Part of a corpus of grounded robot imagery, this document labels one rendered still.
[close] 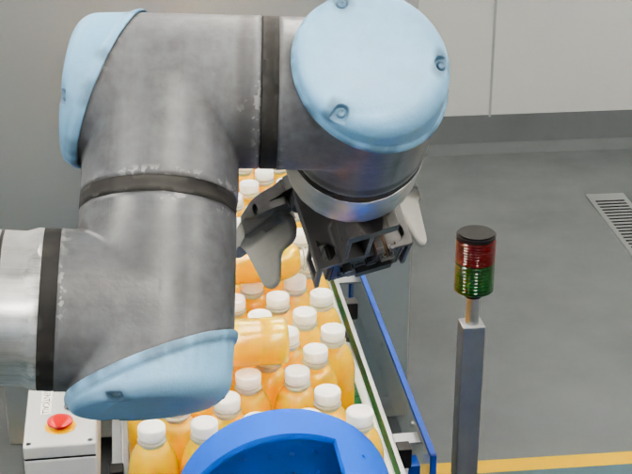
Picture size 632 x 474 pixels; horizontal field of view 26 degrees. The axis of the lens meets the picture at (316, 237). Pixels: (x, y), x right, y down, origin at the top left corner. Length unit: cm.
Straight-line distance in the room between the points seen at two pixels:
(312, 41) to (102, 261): 17
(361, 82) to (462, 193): 491
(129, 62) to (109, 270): 12
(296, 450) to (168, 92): 104
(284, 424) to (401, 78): 98
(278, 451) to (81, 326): 105
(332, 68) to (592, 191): 503
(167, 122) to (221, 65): 5
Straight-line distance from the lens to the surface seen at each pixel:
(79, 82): 77
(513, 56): 609
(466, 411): 229
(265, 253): 105
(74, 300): 72
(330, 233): 97
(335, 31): 77
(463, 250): 215
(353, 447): 170
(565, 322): 467
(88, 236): 75
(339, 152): 78
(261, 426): 170
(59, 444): 194
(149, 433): 193
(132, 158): 75
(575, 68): 618
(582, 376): 436
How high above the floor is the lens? 213
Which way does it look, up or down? 24 degrees down
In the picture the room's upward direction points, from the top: straight up
